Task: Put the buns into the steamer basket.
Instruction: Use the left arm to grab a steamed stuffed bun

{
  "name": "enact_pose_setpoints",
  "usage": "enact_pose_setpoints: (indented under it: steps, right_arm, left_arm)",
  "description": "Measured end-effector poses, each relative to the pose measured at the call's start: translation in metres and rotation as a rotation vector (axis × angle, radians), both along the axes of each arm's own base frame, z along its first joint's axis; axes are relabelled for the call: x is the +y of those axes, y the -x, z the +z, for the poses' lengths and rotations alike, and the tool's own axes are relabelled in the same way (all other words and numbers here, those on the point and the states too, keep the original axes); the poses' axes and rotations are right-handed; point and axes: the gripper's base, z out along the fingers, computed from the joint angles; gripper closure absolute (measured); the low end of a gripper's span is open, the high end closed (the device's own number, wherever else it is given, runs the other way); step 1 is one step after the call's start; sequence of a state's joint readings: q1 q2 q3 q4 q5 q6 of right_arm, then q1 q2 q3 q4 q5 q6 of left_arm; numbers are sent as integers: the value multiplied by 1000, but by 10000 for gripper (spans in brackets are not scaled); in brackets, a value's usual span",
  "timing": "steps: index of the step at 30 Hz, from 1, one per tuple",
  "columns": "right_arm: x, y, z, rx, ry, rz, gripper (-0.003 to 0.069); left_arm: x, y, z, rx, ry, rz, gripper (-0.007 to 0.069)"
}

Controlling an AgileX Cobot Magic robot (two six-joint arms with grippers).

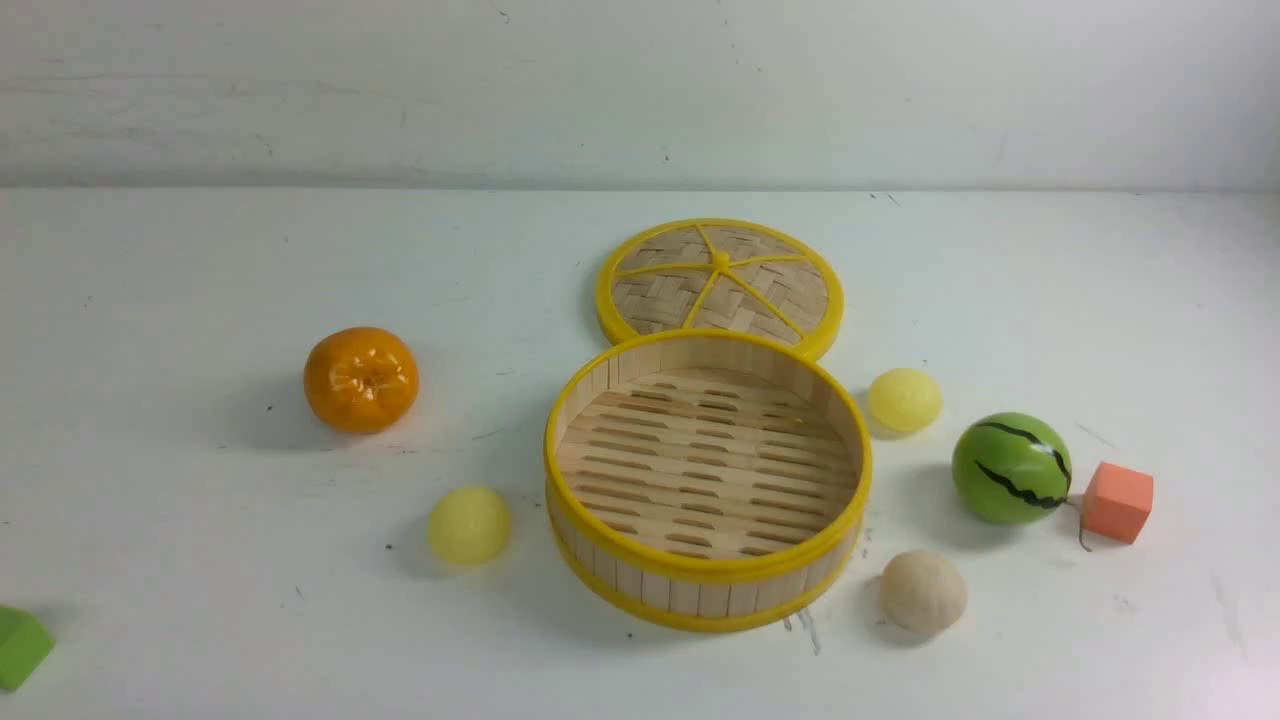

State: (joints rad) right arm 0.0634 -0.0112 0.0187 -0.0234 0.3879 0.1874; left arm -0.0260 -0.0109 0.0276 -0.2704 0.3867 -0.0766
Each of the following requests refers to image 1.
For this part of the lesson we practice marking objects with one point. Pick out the yellow bun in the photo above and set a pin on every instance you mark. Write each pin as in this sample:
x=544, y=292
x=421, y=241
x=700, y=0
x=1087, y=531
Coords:
x=469, y=526
x=904, y=400

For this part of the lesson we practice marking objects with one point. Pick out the beige bun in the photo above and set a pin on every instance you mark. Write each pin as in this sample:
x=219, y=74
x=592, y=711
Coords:
x=922, y=592

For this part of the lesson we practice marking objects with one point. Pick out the woven bamboo steamer lid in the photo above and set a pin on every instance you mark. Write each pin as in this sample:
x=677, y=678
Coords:
x=720, y=273

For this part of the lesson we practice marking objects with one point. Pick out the bamboo steamer tray yellow rim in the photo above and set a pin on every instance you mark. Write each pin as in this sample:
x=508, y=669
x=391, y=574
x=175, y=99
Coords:
x=706, y=480

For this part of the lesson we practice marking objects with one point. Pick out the orange plastic tangerine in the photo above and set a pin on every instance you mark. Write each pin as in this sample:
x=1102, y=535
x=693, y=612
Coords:
x=361, y=380

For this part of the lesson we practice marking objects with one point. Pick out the green toy watermelon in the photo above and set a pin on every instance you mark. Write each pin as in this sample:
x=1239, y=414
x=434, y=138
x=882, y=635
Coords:
x=1012, y=469

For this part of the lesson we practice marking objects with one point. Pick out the orange foam cube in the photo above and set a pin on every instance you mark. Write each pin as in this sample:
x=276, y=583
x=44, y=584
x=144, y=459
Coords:
x=1117, y=503

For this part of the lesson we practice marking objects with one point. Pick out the green block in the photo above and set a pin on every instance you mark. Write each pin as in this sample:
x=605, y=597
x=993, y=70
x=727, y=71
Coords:
x=25, y=643

